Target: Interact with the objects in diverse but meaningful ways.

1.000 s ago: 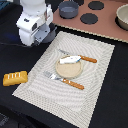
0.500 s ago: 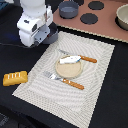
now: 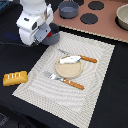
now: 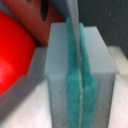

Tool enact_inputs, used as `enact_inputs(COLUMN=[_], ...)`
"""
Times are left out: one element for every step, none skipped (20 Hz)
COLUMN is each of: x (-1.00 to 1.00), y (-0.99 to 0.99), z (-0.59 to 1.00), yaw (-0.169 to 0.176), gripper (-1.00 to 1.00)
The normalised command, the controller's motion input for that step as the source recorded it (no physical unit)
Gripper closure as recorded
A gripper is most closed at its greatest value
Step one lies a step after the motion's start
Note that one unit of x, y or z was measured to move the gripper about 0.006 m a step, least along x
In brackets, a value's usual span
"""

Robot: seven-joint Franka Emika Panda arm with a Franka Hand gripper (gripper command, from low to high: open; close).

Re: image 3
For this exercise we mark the white blue fish toy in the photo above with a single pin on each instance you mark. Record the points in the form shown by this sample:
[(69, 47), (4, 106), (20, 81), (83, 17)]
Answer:
[(70, 59)]

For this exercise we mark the yellow bread loaf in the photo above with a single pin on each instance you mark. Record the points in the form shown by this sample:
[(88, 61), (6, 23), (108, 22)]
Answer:
[(15, 78)]

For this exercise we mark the grey saucepan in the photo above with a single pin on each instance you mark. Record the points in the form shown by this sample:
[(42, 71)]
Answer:
[(68, 9)]

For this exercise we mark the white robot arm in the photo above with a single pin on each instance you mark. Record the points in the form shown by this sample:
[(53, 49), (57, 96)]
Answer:
[(34, 21)]

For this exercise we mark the round wooden plate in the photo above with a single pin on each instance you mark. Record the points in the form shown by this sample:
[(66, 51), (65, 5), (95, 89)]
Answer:
[(68, 70)]

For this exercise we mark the beige woven placemat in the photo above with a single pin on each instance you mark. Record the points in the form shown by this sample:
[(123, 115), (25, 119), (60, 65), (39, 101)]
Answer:
[(68, 103)]

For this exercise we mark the brown toy stove top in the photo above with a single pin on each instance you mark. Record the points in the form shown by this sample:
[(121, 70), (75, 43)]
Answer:
[(104, 27)]

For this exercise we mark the beige bowl on stove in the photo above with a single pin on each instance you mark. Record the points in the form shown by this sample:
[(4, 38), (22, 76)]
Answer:
[(122, 15)]

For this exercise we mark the fork with orange handle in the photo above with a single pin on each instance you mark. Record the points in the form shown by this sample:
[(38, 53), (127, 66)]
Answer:
[(66, 81)]

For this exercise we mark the knife with orange handle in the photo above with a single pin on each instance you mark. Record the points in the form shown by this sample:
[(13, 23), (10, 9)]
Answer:
[(82, 57)]

